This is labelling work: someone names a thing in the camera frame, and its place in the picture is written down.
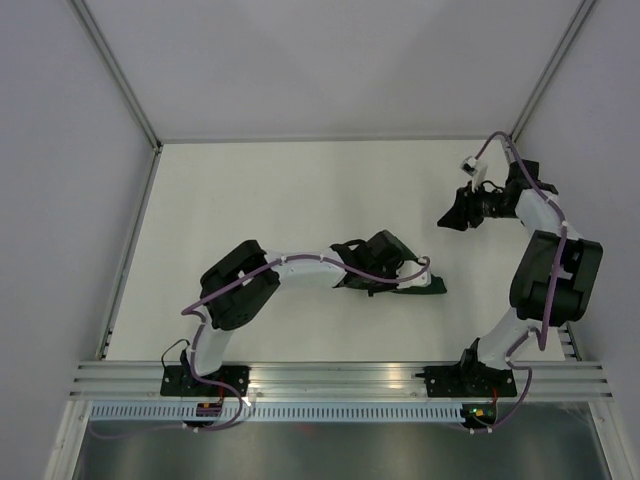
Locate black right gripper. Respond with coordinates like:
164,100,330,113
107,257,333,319
436,180,517,232

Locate green cloth napkin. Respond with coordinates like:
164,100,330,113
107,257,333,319
349,239,450,297

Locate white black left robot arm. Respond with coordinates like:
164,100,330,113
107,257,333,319
160,230,430,399

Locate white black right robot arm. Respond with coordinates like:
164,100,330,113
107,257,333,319
422,160,603,398

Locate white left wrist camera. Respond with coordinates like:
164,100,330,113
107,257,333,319
396,256,431,294

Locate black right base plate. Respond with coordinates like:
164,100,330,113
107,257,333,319
417,364,517,398

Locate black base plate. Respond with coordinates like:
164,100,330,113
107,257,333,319
417,364,517,398
159,364,251,397

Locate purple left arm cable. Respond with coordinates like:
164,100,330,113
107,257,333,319
87,252,431,441

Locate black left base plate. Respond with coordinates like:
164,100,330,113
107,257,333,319
159,364,251,397

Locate white slotted cable duct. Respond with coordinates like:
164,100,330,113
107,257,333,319
90,401,463,423

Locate aluminium frame rail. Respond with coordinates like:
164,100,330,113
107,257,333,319
67,361,613,403

